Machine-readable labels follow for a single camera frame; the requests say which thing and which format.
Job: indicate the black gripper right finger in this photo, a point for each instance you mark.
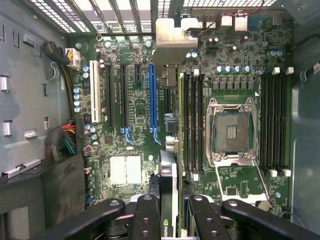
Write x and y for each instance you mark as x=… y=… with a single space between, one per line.
x=207 y=222

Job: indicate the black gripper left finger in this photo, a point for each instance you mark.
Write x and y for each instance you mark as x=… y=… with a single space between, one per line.
x=146 y=220

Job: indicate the silver chipset heatsink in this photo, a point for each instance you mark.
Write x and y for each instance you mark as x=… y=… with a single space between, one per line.
x=125 y=170

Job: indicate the metal socket cover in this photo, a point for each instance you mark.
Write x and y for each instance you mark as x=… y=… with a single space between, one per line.
x=232 y=163

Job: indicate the CPU socket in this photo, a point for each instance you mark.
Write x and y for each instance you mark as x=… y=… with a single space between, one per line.
x=232 y=130

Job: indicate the RAM slot with black latches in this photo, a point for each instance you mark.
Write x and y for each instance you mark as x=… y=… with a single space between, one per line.
x=201 y=125
x=278 y=125
x=263 y=125
x=186 y=125

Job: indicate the RAM slot with white latches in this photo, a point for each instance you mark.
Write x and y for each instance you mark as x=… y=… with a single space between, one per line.
x=285 y=125
x=194 y=125
x=270 y=125

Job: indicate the green motherboard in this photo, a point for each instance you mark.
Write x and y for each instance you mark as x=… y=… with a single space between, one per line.
x=140 y=112

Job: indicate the blue expansion slot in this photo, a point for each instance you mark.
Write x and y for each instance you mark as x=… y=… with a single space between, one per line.
x=153 y=100

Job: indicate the open grey PC case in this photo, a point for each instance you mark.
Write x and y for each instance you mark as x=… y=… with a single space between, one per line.
x=305 y=150

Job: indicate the white expansion slot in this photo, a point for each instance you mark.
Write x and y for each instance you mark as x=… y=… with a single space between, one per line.
x=95 y=92

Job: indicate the short black expansion slot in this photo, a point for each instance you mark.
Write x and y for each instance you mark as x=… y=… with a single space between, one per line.
x=138 y=73

